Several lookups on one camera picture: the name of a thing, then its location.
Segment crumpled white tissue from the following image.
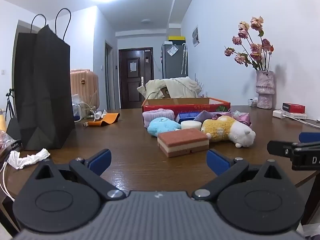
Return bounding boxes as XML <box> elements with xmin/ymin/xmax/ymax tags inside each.
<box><xmin>9</xmin><ymin>148</ymin><xmax>50</xmax><ymax>170</ymax></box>

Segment white folded umbrella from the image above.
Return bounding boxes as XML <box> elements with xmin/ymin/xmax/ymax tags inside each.
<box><xmin>181</xmin><ymin>42</ymin><xmax>188</xmax><ymax>75</ymax></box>

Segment pink textured vase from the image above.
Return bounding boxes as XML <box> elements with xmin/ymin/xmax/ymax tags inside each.
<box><xmin>255</xmin><ymin>70</ymin><xmax>275</xmax><ymax>110</ymax></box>

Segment wall electrical panel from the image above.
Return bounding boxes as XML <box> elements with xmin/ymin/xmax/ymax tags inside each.
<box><xmin>192</xmin><ymin>26</ymin><xmax>200</xmax><ymax>47</ymax></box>

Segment orange cloth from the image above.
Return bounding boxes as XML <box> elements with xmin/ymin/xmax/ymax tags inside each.
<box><xmin>87</xmin><ymin>113</ymin><xmax>120</xmax><ymax>127</ymax></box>

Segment red black small box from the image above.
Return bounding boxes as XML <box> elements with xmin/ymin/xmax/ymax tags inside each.
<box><xmin>282</xmin><ymin>102</ymin><xmax>306</xmax><ymax>114</ymax></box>

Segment purple knitted pouch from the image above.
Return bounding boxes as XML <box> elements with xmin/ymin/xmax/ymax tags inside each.
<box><xmin>194</xmin><ymin>110</ymin><xmax>218</xmax><ymax>122</ymax></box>

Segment grey refrigerator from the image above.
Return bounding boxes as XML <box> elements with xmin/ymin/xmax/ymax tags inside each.
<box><xmin>162</xmin><ymin>42</ymin><xmax>188</xmax><ymax>79</ymax></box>

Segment beige clothes pile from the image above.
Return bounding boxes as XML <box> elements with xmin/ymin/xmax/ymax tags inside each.
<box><xmin>137</xmin><ymin>76</ymin><xmax>202</xmax><ymax>100</ymax></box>

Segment red cardboard box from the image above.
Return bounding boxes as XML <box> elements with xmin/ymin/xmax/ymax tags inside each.
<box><xmin>142</xmin><ymin>97</ymin><xmax>231</xmax><ymax>128</ymax></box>

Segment clear plastic bag pile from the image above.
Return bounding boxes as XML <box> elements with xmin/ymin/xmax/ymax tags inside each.
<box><xmin>71</xmin><ymin>94</ymin><xmax>98</xmax><ymax>122</ymax></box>

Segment pink suitcase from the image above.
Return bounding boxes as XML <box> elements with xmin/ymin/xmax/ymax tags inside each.
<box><xmin>70</xmin><ymin>69</ymin><xmax>100</xmax><ymax>110</ymax></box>

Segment brown layered sponge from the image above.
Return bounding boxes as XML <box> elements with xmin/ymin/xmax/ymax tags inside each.
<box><xmin>157</xmin><ymin>128</ymin><xmax>210</xmax><ymax>158</ymax></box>

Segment pink satin cloth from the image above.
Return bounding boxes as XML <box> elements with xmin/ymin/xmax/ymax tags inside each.
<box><xmin>212</xmin><ymin>111</ymin><xmax>252</xmax><ymax>128</ymax></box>

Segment black paper bag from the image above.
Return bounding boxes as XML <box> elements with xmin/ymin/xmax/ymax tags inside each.
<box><xmin>14</xmin><ymin>8</ymin><xmax>75</xmax><ymax>151</ymax></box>

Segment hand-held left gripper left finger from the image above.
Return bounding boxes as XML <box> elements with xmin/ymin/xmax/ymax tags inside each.
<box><xmin>31</xmin><ymin>149</ymin><xmax>127</xmax><ymax>202</ymax></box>

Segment black tripod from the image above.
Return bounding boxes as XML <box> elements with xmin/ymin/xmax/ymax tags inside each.
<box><xmin>5</xmin><ymin>89</ymin><xmax>16</xmax><ymax>120</ymax></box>

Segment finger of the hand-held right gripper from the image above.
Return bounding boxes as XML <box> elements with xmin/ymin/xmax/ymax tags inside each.
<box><xmin>299</xmin><ymin>132</ymin><xmax>320</xmax><ymax>143</ymax></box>
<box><xmin>267</xmin><ymin>141</ymin><xmax>320</xmax><ymax>170</ymax></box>

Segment dark brown door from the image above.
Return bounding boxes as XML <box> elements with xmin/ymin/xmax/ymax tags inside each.
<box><xmin>119</xmin><ymin>47</ymin><xmax>154</xmax><ymax>110</ymax></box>

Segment blue tissue packet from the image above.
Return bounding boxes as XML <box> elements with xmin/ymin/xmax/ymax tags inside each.
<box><xmin>176</xmin><ymin>112</ymin><xmax>200</xmax><ymax>123</ymax></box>

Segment yellow white alpaca plush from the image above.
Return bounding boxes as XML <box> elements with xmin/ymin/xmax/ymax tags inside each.
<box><xmin>201</xmin><ymin>116</ymin><xmax>256</xmax><ymax>148</ymax></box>

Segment white round sponge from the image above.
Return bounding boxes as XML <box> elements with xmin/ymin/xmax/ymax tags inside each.
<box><xmin>180</xmin><ymin>120</ymin><xmax>202</xmax><ymax>131</ymax></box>

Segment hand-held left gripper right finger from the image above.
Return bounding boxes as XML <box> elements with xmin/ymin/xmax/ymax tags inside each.
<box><xmin>191</xmin><ymin>149</ymin><xmax>292</xmax><ymax>202</ymax></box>

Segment white power adapter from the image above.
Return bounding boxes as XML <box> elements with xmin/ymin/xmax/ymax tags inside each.
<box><xmin>272</xmin><ymin>109</ymin><xmax>288</xmax><ymax>119</ymax></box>

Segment thin white cables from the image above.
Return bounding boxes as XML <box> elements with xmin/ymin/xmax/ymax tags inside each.
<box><xmin>0</xmin><ymin>152</ymin><xmax>15</xmax><ymax>202</ymax></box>

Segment light blue plush toy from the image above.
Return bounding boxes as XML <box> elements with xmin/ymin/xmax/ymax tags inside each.
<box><xmin>147</xmin><ymin>117</ymin><xmax>182</xmax><ymax>137</ymax></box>

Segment white cable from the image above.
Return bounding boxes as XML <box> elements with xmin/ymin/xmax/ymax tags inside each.
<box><xmin>287</xmin><ymin>116</ymin><xmax>320</xmax><ymax>128</ymax></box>

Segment pink plush headband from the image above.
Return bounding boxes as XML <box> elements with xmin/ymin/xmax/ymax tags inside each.
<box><xmin>142</xmin><ymin>109</ymin><xmax>175</xmax><ymax>129</ymax></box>

